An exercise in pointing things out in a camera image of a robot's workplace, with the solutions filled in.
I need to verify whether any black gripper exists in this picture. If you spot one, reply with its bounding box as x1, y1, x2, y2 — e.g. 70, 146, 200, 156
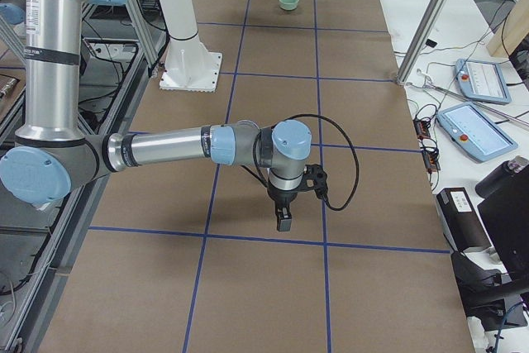
267, 182, 298, 231

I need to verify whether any light green bowl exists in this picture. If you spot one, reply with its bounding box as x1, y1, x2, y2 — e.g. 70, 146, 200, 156
278, 0, 299, 12

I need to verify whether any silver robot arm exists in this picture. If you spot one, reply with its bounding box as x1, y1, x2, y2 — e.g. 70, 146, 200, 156
1, 0, 312, 231

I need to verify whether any black orange electronics module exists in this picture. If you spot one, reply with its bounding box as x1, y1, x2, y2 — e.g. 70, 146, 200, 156
413, 117, 441, 174

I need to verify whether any black box with label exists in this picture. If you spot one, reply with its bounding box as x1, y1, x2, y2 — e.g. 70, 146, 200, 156
436, 187, 491, 252

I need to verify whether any near teach pendant tablet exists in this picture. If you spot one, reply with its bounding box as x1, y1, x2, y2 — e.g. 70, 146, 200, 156
436, 102, 518, 162

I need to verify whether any teach pendant tablet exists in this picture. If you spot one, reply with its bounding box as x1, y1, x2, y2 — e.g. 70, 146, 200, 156
455, 59, 512, 105
436, 102, 518, 162

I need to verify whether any black monitor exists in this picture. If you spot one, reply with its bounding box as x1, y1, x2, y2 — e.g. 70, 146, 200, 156
474, 155, 528, 279

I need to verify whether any far teach pendant tablet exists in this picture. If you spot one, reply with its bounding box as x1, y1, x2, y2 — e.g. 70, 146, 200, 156
455, 59, 512, 105

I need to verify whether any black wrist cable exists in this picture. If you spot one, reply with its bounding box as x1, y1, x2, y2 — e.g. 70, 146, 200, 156
252, 114, 360, 211

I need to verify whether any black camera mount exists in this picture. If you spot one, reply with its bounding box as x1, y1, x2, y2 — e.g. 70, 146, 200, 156
298, 164, 328, 201

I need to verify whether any white camera pedestal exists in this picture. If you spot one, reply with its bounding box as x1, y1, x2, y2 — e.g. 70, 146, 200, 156
159, 0, 222, 93

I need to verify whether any aluminium frame post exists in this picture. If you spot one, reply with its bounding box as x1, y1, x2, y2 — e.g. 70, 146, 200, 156
396, 0, 447, 85

